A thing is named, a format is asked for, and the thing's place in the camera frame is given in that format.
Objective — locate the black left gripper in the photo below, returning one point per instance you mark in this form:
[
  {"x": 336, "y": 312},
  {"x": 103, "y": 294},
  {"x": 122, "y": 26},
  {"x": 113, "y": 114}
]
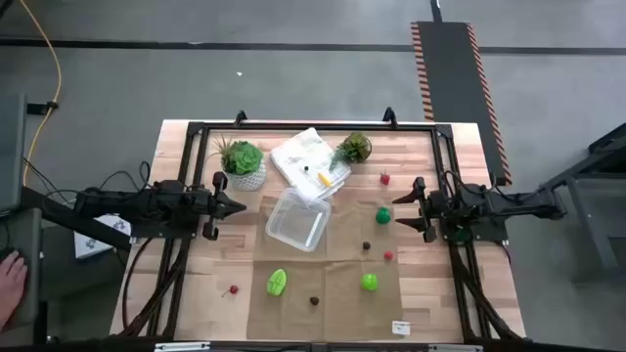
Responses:
[{"x": 215, "y": 205}]

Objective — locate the succulent in white patterned pot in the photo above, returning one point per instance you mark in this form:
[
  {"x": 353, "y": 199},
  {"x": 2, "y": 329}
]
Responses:
[{"x": 243, "y": 159}]

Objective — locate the red toy cherry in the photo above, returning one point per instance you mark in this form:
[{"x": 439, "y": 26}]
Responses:
[{"x": 234, "y": 289}]

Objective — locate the white folded towel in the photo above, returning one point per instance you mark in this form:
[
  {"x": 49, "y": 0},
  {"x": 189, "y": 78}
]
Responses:
[{"x": 298, "y": 154}]

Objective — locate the grey monitor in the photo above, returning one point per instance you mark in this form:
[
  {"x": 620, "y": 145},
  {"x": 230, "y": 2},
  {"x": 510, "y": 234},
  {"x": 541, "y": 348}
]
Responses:
[{"x": 12, "y": 156}]

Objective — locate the person's hand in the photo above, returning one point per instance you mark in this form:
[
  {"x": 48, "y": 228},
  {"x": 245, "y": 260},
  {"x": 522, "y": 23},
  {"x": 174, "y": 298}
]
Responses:
[{"x": 11, "y": 283}]

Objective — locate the white label tag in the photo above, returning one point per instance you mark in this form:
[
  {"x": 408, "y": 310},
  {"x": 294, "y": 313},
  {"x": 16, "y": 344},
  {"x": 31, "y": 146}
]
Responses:
[{"x": 401, "y": 327}]

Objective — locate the black aluminium table frame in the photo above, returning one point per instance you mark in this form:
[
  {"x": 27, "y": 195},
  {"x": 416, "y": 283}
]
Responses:
[{"x": 318, "y": 126}]

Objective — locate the black metal beam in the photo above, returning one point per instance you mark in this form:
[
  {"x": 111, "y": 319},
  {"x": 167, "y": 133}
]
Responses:
[{"x": 63, "y": 215}]

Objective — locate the light green toy star fruit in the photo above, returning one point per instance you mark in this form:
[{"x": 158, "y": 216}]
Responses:
[{"x": 277, "y": 282}]

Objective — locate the small plant in dark pot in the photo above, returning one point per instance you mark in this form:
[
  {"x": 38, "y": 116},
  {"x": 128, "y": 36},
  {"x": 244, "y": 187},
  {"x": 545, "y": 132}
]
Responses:
[{"x": 354, "y": 146}]

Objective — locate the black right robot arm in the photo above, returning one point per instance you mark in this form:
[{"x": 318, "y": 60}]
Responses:
[{"x": 513, "y": 205}]

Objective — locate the black floor mat striped edges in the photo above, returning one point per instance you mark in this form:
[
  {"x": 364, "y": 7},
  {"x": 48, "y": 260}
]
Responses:
[{"x": 455, "y": 88}]

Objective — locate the silver metal bracket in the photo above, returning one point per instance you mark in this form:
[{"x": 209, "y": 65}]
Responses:
[
  {"x": 455, "y": 348},
  {"x": 182, "y": 347}
]

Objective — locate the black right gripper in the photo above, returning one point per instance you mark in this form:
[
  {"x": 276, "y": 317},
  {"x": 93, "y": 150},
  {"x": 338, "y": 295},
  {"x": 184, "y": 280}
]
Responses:
[{"x": 433, "y": 210}]

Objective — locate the light green round toy vegetable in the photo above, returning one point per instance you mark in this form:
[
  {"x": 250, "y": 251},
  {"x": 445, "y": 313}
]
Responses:
[{"x": 370, "y": 282}]

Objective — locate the dark green toy bell pepper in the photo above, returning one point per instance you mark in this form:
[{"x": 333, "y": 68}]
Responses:
[{"x": 383, "y": 216}]

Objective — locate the tan cloth mat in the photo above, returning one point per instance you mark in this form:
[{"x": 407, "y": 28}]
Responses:
[{"x": 342, "y": 303}]

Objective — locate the dark grey desk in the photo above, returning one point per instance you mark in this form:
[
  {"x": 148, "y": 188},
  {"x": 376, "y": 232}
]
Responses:
[{"x": 31, "y": 234}]

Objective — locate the red toy raspberry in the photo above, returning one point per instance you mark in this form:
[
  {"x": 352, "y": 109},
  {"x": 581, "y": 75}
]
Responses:
[{"x": 388, "y": 255}]

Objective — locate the red toy strawberry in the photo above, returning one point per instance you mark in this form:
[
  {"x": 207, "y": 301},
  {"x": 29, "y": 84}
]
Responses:
[{"x": 385, "y": 179}]

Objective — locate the clear plastic tupperware container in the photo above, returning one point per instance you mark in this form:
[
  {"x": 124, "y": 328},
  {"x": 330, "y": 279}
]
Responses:
[{"x": 298, "y": 220}]

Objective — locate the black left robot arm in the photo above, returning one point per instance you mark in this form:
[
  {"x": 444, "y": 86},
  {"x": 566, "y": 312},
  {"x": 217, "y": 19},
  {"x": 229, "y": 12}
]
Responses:
[{"x": 147, "y": 205}]

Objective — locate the yellow toy pepper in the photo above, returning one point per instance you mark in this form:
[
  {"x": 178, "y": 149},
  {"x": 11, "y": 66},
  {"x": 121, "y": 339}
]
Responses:
[{"x": 325, "y": 179}]

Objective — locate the white cardboard box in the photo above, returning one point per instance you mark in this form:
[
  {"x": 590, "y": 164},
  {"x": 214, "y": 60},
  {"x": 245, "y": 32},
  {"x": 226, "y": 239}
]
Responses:
[{"x": 90, "y": 244}]

